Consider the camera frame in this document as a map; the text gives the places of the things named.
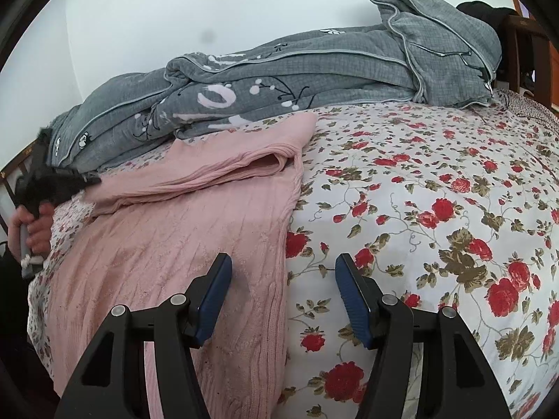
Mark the person's left hand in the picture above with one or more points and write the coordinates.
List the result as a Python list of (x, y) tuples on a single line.
[(41, 233)]

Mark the grey printed quilt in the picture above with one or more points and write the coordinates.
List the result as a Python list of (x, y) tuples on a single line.
[(327, 65)]

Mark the floral bed sheet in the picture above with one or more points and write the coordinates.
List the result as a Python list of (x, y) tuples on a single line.
[(436, 227)]

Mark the pink knit sweater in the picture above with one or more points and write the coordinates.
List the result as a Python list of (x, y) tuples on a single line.
[(174, 244)]

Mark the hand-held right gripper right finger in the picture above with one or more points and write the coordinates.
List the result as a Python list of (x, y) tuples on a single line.
[(353, 301)]

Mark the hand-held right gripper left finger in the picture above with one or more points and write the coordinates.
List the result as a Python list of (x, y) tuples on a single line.
[(216, 297)]

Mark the wooden bed rail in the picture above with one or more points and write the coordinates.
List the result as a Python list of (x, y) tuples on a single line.
[(17, 160)]

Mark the wooden chair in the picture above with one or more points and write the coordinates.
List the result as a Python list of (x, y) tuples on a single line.
[(519, 48)]

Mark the dark cloth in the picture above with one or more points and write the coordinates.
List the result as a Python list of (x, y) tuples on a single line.
[(480, 11)]

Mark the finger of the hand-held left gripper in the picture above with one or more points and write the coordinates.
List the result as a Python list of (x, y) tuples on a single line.
[(87, 179)]

